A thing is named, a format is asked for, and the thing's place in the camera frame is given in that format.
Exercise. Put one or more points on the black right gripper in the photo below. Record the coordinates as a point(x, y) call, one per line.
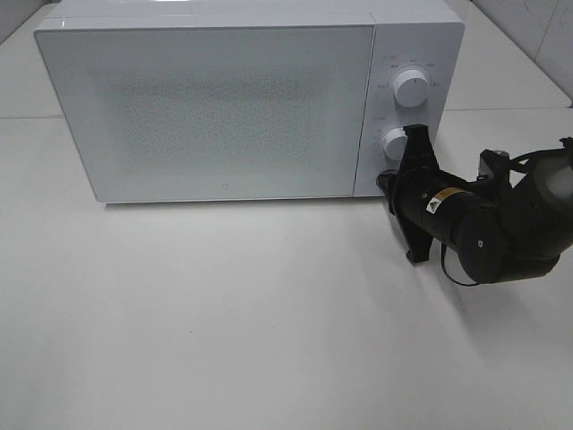
point(430, 204)

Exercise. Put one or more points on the white microwave knob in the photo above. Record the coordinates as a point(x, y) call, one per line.
point(394, 143)
point(411, 87)

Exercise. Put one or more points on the white microwave door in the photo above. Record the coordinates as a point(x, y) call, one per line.
point(213, 114)

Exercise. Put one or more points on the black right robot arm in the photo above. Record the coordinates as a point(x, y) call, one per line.
point(513, 222)

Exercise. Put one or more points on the white microwave oven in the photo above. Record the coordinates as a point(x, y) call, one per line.
point(421, 34)

